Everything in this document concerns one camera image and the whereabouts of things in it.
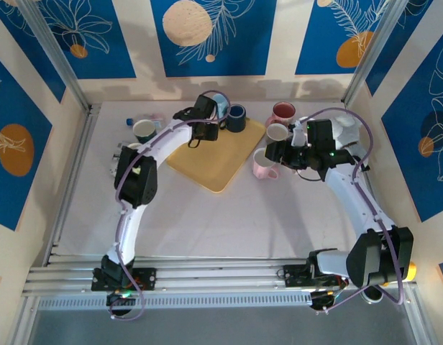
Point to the grey mug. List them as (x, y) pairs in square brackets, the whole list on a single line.
[(277, 132)]

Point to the plastic water bottle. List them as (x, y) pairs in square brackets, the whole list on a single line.
[(156, 116)]

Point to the pink patterned mug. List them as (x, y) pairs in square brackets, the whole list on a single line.
[(283, 111)]

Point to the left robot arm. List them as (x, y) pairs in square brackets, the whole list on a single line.
[(131, 223)]

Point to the aluminium side rail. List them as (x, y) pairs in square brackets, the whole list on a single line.
[(83, 143)]

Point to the aluminium mounting rail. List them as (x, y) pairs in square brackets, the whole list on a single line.
[(214, 273)]

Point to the light green mug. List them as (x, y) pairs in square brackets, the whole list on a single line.
[(136, 145)]

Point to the dark green mug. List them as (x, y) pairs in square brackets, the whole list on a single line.
[(144, 129)]

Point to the light blue mug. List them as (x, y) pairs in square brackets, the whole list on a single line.
[(221, 100)]

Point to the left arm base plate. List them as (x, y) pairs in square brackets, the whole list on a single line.
[(146, 278)]

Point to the aluminium frame post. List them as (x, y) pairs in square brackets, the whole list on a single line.
[(52, 46), (372, 46)]

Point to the yellow tray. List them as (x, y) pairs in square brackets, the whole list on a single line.
[(214, 158)]

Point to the grey white plush toy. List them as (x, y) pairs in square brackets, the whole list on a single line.
[(347, 131)]

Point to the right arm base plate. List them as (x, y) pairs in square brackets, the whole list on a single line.
[(293, 275)]

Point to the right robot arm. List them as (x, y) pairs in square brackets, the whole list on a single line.
[(358, 201)]

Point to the orange pill bottle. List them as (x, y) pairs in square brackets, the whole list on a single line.
[(412, 271)]

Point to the navy blue mug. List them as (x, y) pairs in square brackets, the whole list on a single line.
[(236, 118)]

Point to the crumpled silver wrapper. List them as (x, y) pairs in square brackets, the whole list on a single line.
[(115, 158)]

